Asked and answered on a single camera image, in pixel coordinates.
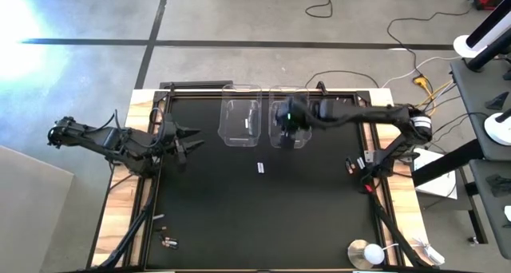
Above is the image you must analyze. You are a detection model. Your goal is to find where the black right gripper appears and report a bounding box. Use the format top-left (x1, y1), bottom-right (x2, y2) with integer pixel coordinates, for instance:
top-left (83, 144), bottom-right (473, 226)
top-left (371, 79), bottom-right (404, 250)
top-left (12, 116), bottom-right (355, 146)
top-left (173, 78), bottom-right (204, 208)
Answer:
top-left (275, 95), bottom-right (312, 148)

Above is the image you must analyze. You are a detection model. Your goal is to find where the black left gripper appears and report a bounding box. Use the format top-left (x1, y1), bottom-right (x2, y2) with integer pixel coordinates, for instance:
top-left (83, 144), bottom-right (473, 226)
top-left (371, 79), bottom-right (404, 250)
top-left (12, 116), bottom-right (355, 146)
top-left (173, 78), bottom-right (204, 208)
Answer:
top-left (157, 113), bottom-right (206, 156)

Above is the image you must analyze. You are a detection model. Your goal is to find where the clear plastic bin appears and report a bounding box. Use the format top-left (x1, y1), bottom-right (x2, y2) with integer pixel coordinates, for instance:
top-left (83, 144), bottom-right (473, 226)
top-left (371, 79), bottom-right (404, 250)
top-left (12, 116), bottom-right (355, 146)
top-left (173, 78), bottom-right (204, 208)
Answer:
top-left (267, 85), bottom-right (313, 150)
top-left (217, 84), bottom-right (263, 148)

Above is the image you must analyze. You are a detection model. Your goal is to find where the white globe lamp brass base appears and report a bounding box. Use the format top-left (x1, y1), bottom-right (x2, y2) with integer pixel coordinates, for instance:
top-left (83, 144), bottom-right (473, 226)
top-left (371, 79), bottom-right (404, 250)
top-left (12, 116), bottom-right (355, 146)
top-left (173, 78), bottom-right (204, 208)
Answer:
top-left (347, 239), bottom-right (386, 271)

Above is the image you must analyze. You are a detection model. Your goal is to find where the white sheet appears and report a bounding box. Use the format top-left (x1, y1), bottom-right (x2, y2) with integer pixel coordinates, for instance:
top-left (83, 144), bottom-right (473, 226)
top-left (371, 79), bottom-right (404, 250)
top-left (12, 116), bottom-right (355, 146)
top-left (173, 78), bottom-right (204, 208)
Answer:
top-left (410, 147), bottom-right (460, 201)

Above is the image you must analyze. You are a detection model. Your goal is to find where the black beam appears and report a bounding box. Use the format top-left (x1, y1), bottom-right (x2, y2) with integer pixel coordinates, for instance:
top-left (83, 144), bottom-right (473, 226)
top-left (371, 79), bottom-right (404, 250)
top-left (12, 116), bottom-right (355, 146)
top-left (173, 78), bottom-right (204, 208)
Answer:
top-left (410, 138), bottom-right (485, 188)

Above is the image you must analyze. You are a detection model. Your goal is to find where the grey board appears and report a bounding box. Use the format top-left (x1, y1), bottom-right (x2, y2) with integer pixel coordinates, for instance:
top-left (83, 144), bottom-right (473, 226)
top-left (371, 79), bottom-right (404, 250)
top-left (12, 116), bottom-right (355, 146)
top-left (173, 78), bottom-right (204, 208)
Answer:
top-left (0, 144), bottom-right (75, 273)

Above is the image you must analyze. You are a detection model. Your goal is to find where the grey side table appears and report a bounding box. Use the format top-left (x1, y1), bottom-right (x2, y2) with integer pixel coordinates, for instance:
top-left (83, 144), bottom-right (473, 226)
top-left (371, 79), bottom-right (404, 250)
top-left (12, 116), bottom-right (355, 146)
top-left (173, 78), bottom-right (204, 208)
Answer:
top-left (450, 58), bottom-right (511, 261)

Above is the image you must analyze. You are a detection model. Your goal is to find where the white round-base stand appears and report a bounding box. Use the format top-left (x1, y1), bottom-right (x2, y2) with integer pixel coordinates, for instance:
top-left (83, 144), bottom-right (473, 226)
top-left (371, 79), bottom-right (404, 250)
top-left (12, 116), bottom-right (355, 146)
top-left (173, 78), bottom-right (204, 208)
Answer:
top-left (453, 3), bottom-right (511, 59)
top-left (483, 107), bottom-right (511, 147)

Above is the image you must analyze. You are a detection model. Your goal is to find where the small black object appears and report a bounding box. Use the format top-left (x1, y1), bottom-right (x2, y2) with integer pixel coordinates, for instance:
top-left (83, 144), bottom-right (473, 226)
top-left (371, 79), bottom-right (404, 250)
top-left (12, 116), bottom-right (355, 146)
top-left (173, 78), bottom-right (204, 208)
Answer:
top-left (485, 173), bottom-right (511, 198)
top-left (485, 91), bottom-right (510, 111)

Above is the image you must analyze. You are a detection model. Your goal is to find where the arched black floor cable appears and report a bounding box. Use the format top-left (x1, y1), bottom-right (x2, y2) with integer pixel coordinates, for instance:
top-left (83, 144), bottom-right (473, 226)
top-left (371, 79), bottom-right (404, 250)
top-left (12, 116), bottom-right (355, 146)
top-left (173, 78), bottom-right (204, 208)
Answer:
top-left (303, 69), bottom-right (380, 89)

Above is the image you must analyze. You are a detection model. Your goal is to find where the black aluminium table frame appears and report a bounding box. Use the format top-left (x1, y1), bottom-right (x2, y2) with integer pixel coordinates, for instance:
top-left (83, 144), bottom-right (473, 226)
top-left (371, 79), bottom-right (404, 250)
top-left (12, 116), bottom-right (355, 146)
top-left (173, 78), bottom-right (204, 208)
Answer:
top-left (135, 88), bottom-right (400, 272)

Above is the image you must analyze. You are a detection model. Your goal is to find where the yellow extension cord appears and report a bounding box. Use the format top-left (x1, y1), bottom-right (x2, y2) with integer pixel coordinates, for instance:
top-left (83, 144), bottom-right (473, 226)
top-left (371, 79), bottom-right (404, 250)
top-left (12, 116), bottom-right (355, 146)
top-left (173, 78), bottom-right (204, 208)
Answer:
top-left (412, 76), bottom-right (454, 106)

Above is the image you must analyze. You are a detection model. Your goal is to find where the long black floor cable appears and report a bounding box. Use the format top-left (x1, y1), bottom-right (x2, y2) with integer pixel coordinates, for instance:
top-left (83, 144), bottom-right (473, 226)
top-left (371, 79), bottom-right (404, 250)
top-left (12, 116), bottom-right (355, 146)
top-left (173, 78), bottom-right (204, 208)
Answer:
top-left (386, 7), bottom-right (476, 81)

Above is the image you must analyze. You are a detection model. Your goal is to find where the white floor cable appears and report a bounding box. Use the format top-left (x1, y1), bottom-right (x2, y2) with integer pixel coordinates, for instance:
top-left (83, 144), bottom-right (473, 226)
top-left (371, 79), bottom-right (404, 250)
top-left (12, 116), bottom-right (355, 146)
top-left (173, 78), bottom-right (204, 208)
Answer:
top-left (381, 55), bottom-right (464, 89)

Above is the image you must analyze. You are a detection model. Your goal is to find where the white lamp cable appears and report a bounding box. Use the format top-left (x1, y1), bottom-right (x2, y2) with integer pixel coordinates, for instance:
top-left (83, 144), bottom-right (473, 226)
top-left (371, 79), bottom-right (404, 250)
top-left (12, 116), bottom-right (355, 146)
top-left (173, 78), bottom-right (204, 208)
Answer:
top-left (381, 236), bottom-right (446, 266)

